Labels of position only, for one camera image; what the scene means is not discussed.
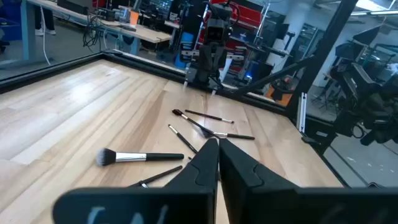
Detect wooden desk with blue legs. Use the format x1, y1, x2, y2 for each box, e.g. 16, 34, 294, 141
20, 0, 174, 68

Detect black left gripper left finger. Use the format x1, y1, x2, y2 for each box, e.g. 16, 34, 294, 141
52, 138, 220, 224

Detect thin black makeup brush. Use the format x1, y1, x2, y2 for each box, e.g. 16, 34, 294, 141
127, 165, 183, 189
167, 124, 199, 154

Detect orange cup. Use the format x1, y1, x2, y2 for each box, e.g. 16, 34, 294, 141
129, 10, 141, 26

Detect thin silver-ferruled liner brush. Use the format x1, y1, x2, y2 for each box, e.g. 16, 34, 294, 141
184, 109, 235, 124

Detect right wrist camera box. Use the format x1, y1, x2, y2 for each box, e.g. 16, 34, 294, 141
205, 18, 230, 44

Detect silver aluminium bracket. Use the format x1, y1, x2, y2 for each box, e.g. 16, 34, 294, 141
297, 92, 308, 133

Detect brown-headed makeup brush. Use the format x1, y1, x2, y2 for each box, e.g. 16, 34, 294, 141
172, 108, 216, 137

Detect black machine beyond table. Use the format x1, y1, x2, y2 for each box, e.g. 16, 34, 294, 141
329, 24, 398, 147

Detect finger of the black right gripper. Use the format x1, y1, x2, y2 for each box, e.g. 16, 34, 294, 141
216, 45, 231, 87
197, 45, 214, 85

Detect orange floor machine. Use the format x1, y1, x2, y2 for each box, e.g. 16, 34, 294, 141
266, 77, 295, 107

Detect tangled black desk cables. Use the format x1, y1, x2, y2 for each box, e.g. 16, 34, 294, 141
82, 14, 108, 52

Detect blue storage bin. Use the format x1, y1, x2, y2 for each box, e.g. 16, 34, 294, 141
0, 0, 23, 42

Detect person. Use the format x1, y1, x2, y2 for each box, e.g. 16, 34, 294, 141
33, 5, 57, 36

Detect large fluffy powder brush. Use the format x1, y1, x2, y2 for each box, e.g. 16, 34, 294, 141
95, 147, 185, 167

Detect blue box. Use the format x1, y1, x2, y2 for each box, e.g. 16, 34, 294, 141
174, 30, 195, 70

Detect red tool cabinet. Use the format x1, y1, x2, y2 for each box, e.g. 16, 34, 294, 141
198, 0, 265, 75

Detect white hanging cable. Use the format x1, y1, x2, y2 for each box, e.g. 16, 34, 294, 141
39, 6, 52, 65

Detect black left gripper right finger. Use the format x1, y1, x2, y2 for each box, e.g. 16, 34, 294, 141
220, 139, 398, 224

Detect black fan makeup brush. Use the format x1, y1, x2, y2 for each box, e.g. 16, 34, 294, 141
198, 128, 256, 141

